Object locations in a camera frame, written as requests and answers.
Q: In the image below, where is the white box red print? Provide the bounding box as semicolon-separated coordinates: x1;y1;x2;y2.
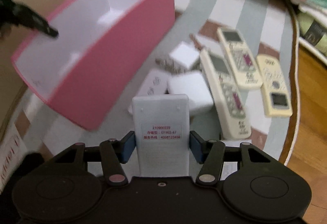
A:
1;122;30;193

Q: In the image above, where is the white remote back side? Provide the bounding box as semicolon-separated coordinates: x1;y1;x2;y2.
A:
132;94;189;177

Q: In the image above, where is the pink cardboard box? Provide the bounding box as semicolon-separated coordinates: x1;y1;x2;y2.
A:
12;0;175;130

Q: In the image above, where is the large white charger block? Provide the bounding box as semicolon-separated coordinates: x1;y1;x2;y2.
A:
167;71;214;116

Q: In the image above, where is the green white folded cloth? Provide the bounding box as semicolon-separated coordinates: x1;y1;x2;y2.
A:
297;4;326;64

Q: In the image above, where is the silver key bunch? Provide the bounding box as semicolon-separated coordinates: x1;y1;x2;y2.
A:
189;34;206;51

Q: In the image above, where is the long cream remote control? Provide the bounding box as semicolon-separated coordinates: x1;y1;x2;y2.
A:
199;48;251;140

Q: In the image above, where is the striped grey white rug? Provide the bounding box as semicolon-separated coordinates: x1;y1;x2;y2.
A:
15;0;299;163

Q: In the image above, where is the slim white remote control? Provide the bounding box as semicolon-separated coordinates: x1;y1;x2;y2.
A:
135;68;172;97

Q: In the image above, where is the small white charger plug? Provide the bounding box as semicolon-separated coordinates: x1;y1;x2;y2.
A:
155;41;199;75

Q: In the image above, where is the cream TCL remote control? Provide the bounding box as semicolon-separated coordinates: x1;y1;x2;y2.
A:
257;54;293;118

